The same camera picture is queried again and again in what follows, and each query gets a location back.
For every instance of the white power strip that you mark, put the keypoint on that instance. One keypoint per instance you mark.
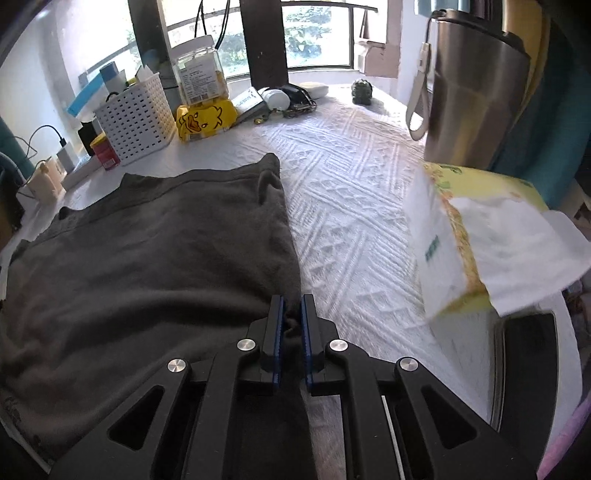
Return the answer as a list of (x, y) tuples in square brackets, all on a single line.
[(80, 173)]

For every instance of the yellow duck snack bag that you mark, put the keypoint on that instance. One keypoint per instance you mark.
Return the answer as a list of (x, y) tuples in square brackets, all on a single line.
[(205, 119)]

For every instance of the yellow tissue box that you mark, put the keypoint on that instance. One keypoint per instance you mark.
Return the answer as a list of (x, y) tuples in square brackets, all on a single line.
[(484, 240)]

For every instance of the black power adapter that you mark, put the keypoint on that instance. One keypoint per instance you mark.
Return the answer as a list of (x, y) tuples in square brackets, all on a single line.
[(88, 132)]

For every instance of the white perforated plastic basket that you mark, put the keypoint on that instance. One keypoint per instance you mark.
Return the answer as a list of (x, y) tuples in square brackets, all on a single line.
[(138, 121)]

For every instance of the small dark figurine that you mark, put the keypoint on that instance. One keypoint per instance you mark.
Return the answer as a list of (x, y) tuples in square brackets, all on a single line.
[(362, 92)]

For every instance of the clear jar white lid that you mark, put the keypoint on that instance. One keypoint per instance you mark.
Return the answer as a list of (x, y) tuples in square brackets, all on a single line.
[(198, 71)]

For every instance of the white usb charger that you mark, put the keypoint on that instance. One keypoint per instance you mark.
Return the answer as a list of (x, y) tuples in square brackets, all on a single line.
[(67, 156)]

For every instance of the cream cartoon mug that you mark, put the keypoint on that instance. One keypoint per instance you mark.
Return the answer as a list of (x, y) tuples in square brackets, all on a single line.
[(46, 182)]

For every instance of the keys and black pouch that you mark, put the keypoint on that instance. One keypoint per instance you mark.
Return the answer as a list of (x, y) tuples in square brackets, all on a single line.
[(290, 100)]

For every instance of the blue white pack in basket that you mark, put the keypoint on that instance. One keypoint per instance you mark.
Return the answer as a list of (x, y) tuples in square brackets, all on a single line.
[(110, 81)]

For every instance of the red tin can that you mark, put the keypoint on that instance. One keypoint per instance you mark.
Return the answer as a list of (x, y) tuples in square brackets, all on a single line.
[(104, 152)]

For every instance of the dark grey t-shirt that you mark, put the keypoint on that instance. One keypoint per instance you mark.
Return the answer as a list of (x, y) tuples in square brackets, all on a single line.
[(120, 331)]

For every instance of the black smartphone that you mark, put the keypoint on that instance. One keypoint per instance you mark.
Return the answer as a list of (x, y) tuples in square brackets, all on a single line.
[(526, 368)]

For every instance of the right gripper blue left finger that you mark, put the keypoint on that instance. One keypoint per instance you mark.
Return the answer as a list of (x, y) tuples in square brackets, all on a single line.
[(272, 340)]

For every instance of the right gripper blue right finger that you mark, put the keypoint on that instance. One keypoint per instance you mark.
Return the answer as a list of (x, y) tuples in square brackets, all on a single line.
[(314, 349)]

